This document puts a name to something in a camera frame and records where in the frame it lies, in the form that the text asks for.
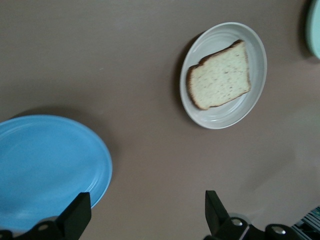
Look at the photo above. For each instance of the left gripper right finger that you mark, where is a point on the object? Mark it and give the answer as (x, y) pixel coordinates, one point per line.
(217, 220)

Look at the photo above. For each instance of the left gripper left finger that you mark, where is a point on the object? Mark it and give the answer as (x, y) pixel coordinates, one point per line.
(75, 215)

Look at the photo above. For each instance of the toasted bread slice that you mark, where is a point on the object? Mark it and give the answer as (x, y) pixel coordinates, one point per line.
(220, 77)

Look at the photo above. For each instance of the blue plate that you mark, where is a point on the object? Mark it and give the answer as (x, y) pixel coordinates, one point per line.
(50, 175)

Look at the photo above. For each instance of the beige plate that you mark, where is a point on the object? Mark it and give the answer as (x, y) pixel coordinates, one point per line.
(255, 50)

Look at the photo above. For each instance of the pale green plate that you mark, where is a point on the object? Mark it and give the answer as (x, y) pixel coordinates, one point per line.
(315, 30)

